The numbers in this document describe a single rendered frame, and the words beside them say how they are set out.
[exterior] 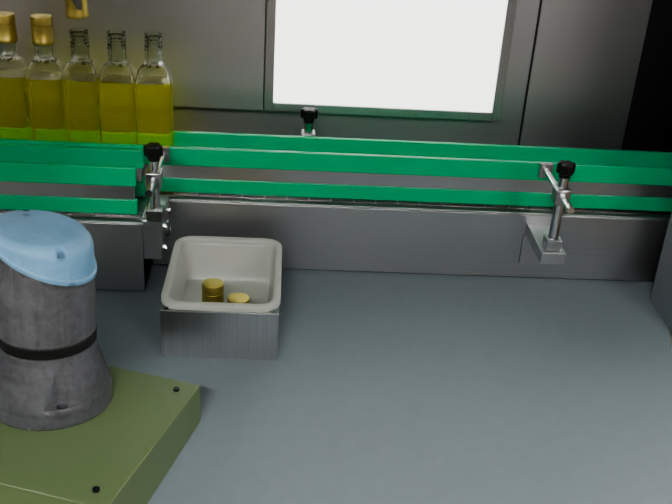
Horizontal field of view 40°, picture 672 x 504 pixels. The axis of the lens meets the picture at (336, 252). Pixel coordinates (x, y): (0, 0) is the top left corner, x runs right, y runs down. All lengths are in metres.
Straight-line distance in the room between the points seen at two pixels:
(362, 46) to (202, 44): 0.28
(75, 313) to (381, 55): 0.80
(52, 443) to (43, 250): 0.23
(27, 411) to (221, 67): 0.77
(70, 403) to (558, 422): 0.65
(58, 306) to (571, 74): 1.06
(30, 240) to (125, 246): 0.45
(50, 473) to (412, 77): 0.96
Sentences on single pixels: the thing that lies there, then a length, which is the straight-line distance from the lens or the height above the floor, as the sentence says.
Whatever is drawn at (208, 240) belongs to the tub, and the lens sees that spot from 1.54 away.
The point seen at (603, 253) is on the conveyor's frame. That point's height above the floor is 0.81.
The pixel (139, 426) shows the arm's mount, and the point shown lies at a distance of 1.16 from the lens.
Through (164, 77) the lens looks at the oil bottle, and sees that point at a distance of 1.55.
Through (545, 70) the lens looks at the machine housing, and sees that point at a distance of 1.77.
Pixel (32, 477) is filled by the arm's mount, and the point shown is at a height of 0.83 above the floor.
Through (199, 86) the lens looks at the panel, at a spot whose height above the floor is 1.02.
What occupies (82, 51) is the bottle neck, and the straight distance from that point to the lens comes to 1.57.
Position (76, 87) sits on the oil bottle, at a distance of 1.57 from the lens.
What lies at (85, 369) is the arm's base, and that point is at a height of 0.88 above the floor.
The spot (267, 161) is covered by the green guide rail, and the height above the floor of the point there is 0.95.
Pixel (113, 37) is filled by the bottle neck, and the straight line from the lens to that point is 1.55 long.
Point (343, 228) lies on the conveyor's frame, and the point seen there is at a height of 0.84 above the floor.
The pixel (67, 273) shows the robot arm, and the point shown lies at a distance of 1.09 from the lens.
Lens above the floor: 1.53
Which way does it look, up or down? 27 degrees down
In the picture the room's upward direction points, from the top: 4 degrees clockwise
